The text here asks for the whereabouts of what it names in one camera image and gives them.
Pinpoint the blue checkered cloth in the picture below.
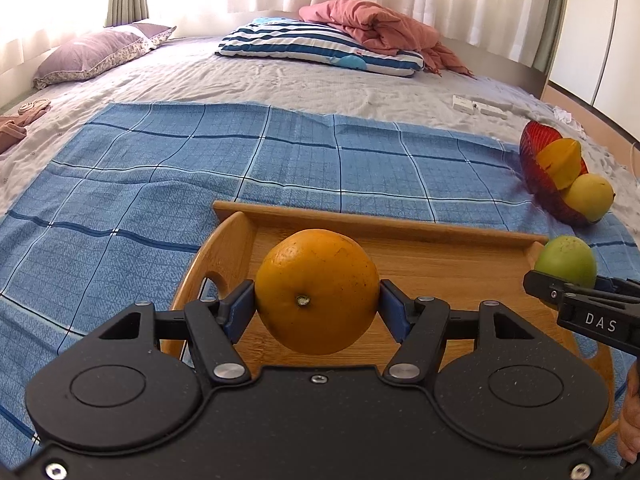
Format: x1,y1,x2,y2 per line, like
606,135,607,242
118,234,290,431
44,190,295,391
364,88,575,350
0,102,640,471

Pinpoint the red glass bowl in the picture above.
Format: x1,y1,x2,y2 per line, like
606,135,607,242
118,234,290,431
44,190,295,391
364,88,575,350
519,121,608,225

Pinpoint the white wardrobe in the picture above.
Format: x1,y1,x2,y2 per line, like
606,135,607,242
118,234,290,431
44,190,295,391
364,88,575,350
546,0,640,123

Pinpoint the pink folded garment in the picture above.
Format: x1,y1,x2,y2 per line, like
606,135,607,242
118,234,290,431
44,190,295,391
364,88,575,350
0,100,52,155

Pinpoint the person's right forearm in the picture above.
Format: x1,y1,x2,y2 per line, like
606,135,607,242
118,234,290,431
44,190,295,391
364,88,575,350
619,360,640,467

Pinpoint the wooden tray with handles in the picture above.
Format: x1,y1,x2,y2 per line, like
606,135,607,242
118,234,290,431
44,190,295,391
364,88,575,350
170,200,621,453

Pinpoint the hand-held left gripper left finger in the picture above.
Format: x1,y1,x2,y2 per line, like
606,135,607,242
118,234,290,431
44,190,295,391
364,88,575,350
97,280,257,387

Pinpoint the yellow starfruit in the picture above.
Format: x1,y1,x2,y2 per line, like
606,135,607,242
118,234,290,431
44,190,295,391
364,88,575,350
536,138,590,191

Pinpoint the small white crumpled cloth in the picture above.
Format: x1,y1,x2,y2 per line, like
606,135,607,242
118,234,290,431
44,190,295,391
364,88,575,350
554,109,587,137

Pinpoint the large orange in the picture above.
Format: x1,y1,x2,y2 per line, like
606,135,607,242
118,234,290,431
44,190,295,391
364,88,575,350
255,228,381,355

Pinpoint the green round fruit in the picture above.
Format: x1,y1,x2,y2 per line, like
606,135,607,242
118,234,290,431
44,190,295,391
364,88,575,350
535,236,597,292

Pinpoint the pink crumpled blanket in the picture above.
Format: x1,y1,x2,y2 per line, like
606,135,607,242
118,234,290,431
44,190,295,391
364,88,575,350
299,0,476,78

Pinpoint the blue white striped pillow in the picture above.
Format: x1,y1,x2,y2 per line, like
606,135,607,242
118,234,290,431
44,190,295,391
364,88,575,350
216,17,426,78

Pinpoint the grey bed sheet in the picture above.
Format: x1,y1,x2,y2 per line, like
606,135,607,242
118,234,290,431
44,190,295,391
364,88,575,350
0,34,640,261

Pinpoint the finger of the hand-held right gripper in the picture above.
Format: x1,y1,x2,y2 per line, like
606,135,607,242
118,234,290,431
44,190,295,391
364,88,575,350
523,270,581,308
596,276,640,293

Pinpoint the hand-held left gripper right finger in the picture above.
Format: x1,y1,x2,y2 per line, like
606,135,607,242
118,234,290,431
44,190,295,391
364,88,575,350
380,280,538,386

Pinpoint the yellow mango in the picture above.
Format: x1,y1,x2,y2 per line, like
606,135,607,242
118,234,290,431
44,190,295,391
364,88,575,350
562,173,615,222

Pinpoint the purple floral pillow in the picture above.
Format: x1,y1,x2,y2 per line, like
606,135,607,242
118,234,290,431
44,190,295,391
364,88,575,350
32,22,178,90

